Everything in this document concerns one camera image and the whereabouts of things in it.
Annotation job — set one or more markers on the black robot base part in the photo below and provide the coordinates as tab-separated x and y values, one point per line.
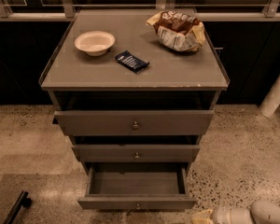
23	201

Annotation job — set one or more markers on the grey top drawer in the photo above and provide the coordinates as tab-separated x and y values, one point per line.
123	123

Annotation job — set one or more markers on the grey drawer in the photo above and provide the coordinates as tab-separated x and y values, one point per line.
142	186
123	123
136	153

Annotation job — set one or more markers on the grey middle drawer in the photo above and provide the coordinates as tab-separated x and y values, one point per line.
136	153

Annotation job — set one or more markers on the white bowl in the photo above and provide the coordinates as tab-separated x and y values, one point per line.
95	43

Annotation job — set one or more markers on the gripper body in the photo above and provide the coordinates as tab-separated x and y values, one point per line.
220	216

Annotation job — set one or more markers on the grey bottom drawer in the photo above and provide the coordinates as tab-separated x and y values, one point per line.
142	186

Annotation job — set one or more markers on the grey drawer cabinet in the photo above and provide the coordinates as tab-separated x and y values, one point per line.
77	81

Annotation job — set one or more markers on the blue snack packet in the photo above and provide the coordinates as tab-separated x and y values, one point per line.
131	62

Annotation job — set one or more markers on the brown chip bag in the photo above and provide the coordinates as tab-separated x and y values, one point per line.
178	31

